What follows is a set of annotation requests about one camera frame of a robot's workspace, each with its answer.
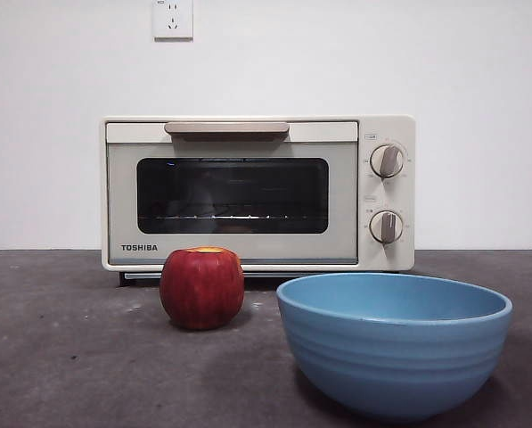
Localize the cream timer knob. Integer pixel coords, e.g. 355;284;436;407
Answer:
369;209;404;244

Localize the red apple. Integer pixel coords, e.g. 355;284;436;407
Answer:
159;246;246;332

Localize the metal wire oven rack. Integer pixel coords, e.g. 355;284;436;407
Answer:
156;213;291;222

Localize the glass oven door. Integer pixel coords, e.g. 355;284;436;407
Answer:
105;120;359;265

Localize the cream temperature knob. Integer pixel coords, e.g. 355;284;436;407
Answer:
370;143;405;179

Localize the white wall socket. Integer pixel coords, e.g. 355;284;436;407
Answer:
152;0;194;42

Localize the brown oven door handle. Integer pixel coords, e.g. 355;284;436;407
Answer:
164;121;290;142

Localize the cream Toshiba toaster oven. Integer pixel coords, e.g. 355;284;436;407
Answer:
99;114;416;287

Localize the blue bowl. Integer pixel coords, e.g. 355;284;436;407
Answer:
276;272;514;424

